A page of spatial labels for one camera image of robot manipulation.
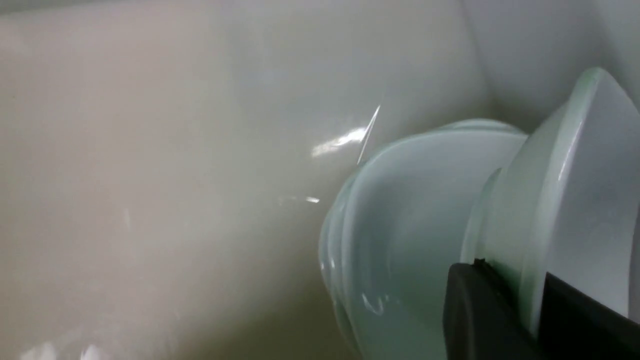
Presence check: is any large white plastic tub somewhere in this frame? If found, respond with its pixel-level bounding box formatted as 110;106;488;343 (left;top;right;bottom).
0;0;639;360

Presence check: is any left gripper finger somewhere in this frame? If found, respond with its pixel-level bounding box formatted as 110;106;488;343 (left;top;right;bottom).
442;258;640;360

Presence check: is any top stacked white dish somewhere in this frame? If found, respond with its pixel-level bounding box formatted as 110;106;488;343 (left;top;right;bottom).
340;127;531;360

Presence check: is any lower stacked white dish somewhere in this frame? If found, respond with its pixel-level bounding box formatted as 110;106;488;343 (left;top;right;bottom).
318;119;523;360

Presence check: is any stacked white dish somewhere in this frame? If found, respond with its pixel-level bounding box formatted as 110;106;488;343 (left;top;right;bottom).
318;119;523;360
340;127;531;360

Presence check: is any white small sauce dish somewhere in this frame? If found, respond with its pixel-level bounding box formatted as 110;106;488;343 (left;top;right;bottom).
461;67;640;337

